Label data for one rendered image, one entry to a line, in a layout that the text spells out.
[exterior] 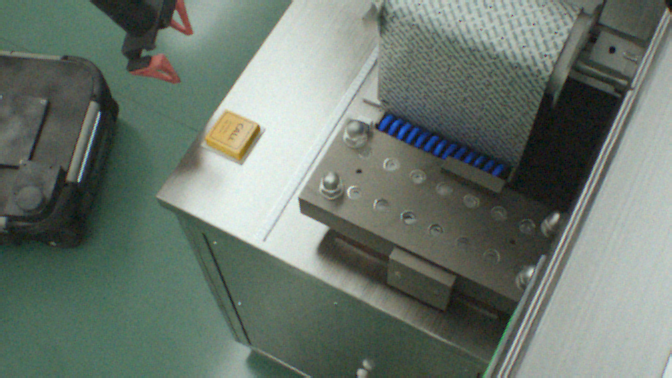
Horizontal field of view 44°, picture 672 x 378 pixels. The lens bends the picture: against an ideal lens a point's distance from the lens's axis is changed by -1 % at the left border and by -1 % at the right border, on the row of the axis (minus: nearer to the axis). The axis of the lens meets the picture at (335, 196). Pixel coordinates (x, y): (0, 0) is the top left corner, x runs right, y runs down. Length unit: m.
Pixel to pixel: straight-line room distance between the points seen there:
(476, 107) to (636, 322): 0.70
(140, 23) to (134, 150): 1.28
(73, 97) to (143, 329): 0.66
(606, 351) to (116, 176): 2.12
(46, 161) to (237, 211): 1.02
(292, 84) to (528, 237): 0.53
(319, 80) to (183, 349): 1.01
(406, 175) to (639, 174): 0.71
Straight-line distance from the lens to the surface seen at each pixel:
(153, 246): 2.43
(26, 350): 2.43
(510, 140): 1.26
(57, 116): 2.42
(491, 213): 1.27
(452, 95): 1.23
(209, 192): 1.44
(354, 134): 1.28
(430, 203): 1.27
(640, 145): 0.62
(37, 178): 2.29
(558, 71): 1.11
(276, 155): 1.46
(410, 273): 1.26
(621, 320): 0.56
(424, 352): 1.44
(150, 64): 1.34
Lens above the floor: 2.17
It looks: 64 degrees down
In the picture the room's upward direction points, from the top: 4 degrees counter-clockwise
